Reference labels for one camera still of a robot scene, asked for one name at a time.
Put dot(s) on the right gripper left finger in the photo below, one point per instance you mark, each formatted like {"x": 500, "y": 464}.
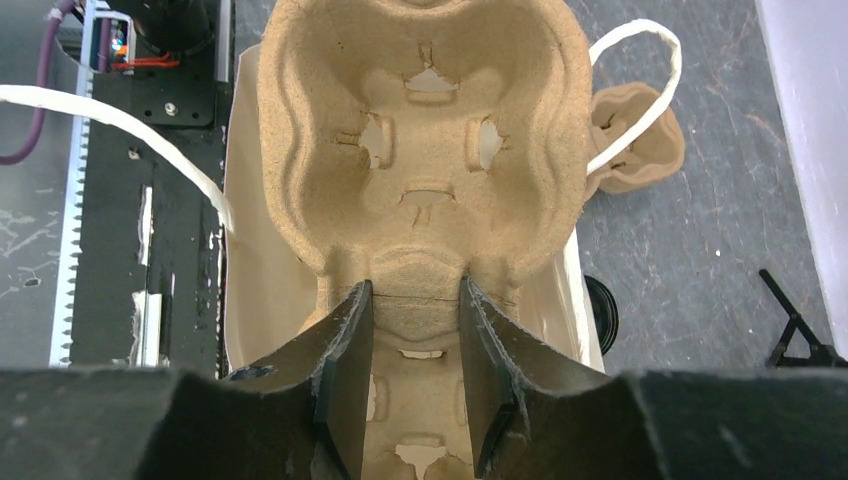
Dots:
{"x": 297, "y": 413}

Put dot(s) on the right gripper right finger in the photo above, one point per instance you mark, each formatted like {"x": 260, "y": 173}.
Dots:
{"x": 534, "y": 413}

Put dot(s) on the brown paper bag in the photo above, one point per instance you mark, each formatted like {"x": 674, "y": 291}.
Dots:
{"x": 265, "y": 278}

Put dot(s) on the cardboard cup carrier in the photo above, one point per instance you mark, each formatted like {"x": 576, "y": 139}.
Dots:
{"x": 325, "y": 49}
{"x": 656, "y": 154}

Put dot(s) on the black microphone tripod stand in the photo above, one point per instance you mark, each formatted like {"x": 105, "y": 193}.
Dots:
{"x": 820, "y": 354}

